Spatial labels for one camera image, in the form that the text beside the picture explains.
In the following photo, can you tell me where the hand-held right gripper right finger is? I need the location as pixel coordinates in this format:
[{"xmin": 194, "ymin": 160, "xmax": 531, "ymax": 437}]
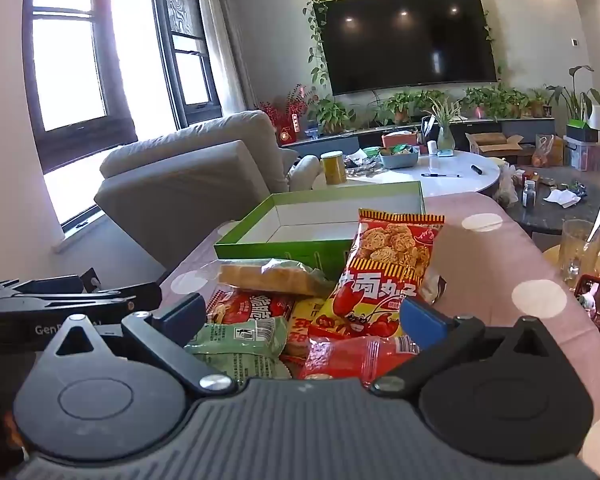
[{"xmin": 369, "ymin": 297, "xmax": 556, "ymax": 395}]

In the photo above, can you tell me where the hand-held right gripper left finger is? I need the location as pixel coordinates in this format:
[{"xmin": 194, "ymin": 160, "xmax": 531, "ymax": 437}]
[{"xmin": 42, "ymin": 292, "xmax": 238, "ymax": 396}]

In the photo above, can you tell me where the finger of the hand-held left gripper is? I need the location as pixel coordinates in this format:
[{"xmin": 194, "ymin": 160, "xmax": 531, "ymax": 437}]
[
  {"xmin": 0, "ymin": 274, "xmax": 86, "ymax": 295},
  {"xmin": 0, "ymin": 282, "xmax": 162, "ymax": 313}
]

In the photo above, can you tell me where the large red crayfish snack bag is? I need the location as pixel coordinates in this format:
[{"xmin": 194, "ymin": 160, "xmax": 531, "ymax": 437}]
[{"xmin": 310, "ymin": 208, "xmax": 446, "ymax": 341}]

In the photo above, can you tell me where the pale green snack packet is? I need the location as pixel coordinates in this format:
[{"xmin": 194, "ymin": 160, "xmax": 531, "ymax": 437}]
[{"xmin": 185, "ymin": 317, "xmax": 290, "ymax": 382}]

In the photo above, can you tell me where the red printed snack packet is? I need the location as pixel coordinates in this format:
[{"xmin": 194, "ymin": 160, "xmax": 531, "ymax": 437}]
[{"xmin": 207, "ymin": 290, "xmax": 295, "ymax": 326}]

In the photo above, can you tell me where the red translucent cracker packet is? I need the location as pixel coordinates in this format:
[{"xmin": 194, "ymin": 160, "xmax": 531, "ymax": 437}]
[{"xmin": 300, "ymin": 336, "xmax": 422, "ymax": 381}]

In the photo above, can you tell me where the sponge cake packet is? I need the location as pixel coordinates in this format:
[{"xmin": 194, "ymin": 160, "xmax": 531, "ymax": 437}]
[{"xmin": 217, "ymin": 258, "xmax": 333, "ymax": 297}]

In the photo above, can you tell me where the green cardboard box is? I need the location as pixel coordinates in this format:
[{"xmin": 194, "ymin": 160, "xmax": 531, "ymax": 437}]
[{"xmin": 214, "ymin": 181, "xmax": 426, "ymax": 281}]

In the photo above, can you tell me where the yellow red snack packet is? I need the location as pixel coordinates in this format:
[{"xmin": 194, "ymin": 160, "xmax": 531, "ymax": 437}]
[{"xmin": 284, "ymin": 300, "xmax": 333, "ymax": 358}]

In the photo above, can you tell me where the round white table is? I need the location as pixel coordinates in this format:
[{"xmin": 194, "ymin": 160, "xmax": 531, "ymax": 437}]
[{"xmin": 300, "ymin": 149, "xmax": 503, "ymax": 198}]

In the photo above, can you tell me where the beige sofa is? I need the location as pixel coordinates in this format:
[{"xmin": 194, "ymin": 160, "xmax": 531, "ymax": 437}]
[{"xmin": 94, "ymin": 110, "xmax": 322, "ymax": 271}]

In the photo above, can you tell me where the round wooden side table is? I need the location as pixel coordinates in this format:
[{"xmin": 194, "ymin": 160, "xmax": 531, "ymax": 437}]
[{"xmin": 542, "ymin": 242, "xmax": 600, "ymax": 353}]

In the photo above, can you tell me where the clear plastic bag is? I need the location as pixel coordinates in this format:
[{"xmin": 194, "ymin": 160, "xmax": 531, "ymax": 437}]
[{"xmin": 495, "ymin": 165, "xmax": 522, "ymax": 207}]

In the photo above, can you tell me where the blue basket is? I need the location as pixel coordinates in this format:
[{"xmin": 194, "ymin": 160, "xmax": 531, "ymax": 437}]
[{"xmin": 380, "ymin": 147, "xmax": 421, "ymax": 170}]

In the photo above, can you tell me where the dark round table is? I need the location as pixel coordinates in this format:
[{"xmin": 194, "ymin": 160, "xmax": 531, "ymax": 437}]
[{"xmin": 505, "ymin": 165, "xmax": 600, "ymax": 237}]

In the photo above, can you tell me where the glass mug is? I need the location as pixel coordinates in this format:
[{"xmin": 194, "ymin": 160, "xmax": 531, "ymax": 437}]
[{"xmin": 560, "ymin": 219, "xmax": 600, "ymax": 289}]

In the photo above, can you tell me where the yellow can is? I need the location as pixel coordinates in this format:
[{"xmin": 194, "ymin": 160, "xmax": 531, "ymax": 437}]
[{"xmin": 321, "ymin": 151, "xmax": 347, "ymax": 186}]

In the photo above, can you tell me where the pink box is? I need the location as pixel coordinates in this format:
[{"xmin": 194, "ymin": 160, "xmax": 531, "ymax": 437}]
[{"xmin": 381, "ymin": 131, "xmax": 418, "ymax": 149}]

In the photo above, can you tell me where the crumpled white tissue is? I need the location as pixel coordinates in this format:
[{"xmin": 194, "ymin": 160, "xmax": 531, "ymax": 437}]
[{"xmin": 542, "ymin": 189, "xmax": 582, "ymax": 208}]

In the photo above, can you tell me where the glass vase with spider plant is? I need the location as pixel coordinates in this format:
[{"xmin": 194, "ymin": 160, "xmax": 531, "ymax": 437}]
[{"xmin": 422, "ymin": 97, "xmax": 463, "ymax": 152}]

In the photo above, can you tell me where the open cardboard box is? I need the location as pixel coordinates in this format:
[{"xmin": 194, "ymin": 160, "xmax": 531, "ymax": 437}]
[{"xmin": 465, "ymin": 132, "xmax": 527, "ymax": 159}]

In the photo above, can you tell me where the dark television cabinet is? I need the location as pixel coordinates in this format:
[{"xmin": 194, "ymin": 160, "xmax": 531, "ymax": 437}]
[{"xmin": 280, "ymin": 117, "xmax": 556, "ymax": 155}]

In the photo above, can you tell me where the plastic bag of oranges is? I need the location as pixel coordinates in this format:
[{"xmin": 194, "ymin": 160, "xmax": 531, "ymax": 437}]
[{"xmin": 532, "ymin": 135, "xmax": 557, "ymax": 167}]

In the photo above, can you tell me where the green potted plant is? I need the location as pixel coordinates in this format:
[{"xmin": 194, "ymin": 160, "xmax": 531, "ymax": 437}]
[
  {"xmin": 382, "ymin": 91, "xmax": 417, "ymax": 124},
  {"xmin": 500, "ymin": 87, "xmax": 532, "ymax": 119},
  {"xmin": 464, "ymin": 87, "xmax": 502, "ymax": 120},
  {"xmin": 310, "ymin": 95, "xmax": 357, "ymax": 136}
]

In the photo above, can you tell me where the large dark framed window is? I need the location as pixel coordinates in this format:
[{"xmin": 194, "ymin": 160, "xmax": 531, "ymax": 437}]
[{"xmin": 22, "ymin": 0, "xmax": 140, "ymax": 173}]

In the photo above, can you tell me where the clear storage box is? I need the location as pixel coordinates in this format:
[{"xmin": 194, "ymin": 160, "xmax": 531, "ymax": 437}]
[{"xmin": 564, "ymin": 137, "xmax": 600, "ymax": 172}]

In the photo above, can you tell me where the red flower decoration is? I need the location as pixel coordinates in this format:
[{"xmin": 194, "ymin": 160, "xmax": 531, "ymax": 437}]
[{"xmin": 255, "ymin": 84, "xmax": 312, "ymax": 144}]

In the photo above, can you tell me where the green and black box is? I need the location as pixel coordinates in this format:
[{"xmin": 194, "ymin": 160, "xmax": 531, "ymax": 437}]
[{"xmin": 566, "ymin": 119, "xmax": 600, "ymax": 144}]

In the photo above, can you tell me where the narrow dark framed window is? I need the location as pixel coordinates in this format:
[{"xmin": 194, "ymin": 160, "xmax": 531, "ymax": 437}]
[{"xmin": 152, "ymin": 0, "xmax": 224, "ymax": 128}]

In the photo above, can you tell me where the peace lily plant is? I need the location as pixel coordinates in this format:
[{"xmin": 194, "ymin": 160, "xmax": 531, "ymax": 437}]
[{"xmin": 545, "ymin": 65, "xmax": 600, "ymax": 122}]

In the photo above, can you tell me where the pale curtain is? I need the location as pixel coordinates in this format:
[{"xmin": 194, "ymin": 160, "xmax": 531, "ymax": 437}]
[{"xmin": 195, "ymin": 0, "xmax": 259, "ymax": 111}]

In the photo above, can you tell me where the wall television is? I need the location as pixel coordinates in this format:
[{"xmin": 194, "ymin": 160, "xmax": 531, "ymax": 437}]
[{"xmin": 322, "ymin": 0, "xmax": 498, "ymax": 96}]

